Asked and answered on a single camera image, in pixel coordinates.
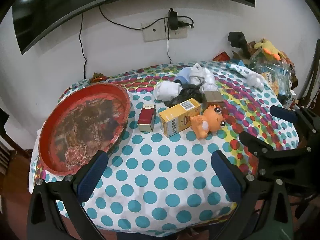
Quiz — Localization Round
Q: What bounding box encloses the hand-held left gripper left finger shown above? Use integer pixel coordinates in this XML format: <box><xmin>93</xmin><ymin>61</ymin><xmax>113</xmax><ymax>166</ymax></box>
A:
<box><xmin>27</xmin><ymin>151</ymin><xmax>108</xmax><ymax>240</ymax></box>

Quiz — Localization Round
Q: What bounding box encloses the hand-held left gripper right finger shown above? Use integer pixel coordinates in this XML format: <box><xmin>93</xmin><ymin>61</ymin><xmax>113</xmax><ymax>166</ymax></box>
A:
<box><xmin>211</xmin><ymin>151</ymin><xmax>297</xmax><ymax>240</ymax></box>

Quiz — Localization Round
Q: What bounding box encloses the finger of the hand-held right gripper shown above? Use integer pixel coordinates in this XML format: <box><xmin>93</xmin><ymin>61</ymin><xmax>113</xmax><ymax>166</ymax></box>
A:
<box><xmin>269</xmin><ymin>105</ymin><xmax>320</xmax><ymax>140</ymax></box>
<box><xmin>239</xmin><ymin>131</ymin><xmax>320</xmax><ymax>180</ymax></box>

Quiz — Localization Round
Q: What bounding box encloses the orange toy figure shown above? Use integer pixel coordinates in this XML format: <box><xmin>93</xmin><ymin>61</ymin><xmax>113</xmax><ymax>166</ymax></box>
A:
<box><xmin>189</xmin><ymin>104</ymin><xmax>227</xmax><ymax>139</ymax></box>

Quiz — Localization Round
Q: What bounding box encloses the round red tray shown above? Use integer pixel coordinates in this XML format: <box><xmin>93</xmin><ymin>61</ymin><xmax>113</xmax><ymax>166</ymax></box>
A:
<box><xmin>39</xmin><ymin>82</ymin><xmax>131</xmax><ymax>176</ymax></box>

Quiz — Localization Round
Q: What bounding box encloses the yellow carton box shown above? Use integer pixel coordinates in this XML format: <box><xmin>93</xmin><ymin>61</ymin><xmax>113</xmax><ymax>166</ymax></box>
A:
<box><xmin>159</xmin><ymin>98</ymin><xmax>202</xmax><ymax>138</ymax></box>

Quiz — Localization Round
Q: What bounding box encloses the light blue sock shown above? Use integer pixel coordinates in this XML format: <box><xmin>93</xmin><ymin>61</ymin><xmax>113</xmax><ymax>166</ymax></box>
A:
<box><xmin>174</xmin><ymin>67</ymin><xmax>193</xmax><ymax>87</ymax></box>

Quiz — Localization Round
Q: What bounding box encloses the yellow packet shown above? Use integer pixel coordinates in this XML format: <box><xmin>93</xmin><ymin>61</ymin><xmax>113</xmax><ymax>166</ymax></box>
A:
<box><xmin>261</xmin><ymin>72</ymin><xmax>278</xmax><ymax>84</ymax></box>

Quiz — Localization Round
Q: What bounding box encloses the crumpled white plastic bag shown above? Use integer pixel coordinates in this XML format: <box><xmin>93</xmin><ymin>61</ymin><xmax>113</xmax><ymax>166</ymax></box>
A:
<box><xmin>201</xmin><ymin>82</ymin><xmax>218</xmax><ymax>93</ymax></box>
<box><xmin>246</xmin><ymin>71</ymin><xmax>265</xmax><ymax>90</ymax></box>

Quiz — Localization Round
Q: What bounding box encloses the clear plastic bag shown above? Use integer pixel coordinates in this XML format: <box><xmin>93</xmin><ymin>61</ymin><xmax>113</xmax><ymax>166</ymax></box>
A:
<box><xmin>249</xmin><ymin>52</ymin><xmax>298</xmax><ymax>98</ymax></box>

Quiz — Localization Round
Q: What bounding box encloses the small brown box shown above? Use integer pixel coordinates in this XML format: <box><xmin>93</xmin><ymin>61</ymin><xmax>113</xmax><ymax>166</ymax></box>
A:
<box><xmin>202</xmin><ymin>91</ymin><xmax>225</xmax><ymax>110</ymax></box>

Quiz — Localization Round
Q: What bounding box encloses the yellow plush duck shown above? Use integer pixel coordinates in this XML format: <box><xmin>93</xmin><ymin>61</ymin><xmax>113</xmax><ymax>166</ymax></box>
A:
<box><xmin>252</xmin><ymin>39</ymin><xmax>282</xmax><ymax>62</ymax></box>

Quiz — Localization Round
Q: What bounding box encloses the polka dot tablecloth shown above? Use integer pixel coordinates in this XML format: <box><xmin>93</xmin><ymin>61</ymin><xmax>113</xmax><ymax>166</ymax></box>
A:
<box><xmin>29</xmin><ymin>60</ymin><xmax>300</xmax><ymax>230</ymax></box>

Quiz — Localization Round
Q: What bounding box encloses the black sock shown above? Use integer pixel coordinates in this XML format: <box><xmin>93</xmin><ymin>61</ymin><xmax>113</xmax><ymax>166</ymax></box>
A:
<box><xmin>164</xmin><ymin>84</ymin><xmax>203</xmax><ymax>107</ymax></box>

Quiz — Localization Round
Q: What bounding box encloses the red cigarette box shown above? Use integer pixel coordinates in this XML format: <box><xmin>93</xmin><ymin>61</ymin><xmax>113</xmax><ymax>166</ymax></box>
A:
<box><xmin>137</xmin><ymin>104</ymin><xmax>157</xmax><ymax>132</ymax></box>

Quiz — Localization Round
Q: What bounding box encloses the red packet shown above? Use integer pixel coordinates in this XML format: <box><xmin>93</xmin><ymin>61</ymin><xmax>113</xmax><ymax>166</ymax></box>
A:
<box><xmin>212</xmin><ymin>52</ymin><xmax>230</xmax><ymax>62</ymax></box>

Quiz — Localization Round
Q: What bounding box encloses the orange snack wrapper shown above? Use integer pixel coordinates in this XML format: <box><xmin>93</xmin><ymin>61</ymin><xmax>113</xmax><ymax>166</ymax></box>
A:
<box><xmin>90</xmin><ymin>72</ymin><xmax>107</xmax><ymax>83</ymax></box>

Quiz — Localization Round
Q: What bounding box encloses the black power adapter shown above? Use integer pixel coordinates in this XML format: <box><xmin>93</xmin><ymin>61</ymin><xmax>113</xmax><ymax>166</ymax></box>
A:
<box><xmin>168</xmin><ymin>8</ymin><xmax>178</xmax><ymax>30</ymax></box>

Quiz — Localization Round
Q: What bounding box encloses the black curved television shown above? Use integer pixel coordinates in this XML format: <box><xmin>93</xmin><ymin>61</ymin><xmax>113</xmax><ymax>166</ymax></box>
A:
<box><xmin>12</xmin><ymin>0</ymin><xmax>256</xmax><ymax>55</ymax></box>

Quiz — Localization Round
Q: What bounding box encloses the black plug with cable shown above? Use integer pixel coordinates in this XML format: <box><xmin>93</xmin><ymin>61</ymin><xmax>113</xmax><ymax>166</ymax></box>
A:
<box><xmin>177</xmin><ymin>16</ymin><xmax>195</xmax><ymax>29</ymax></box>

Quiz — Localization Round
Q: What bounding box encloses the white wall plate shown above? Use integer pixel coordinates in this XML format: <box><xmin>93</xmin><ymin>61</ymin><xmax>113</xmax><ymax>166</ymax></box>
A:
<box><xmin>141</xmin><ymin>21</ymin><xmax>167</xmax><ymax>42</ymax></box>

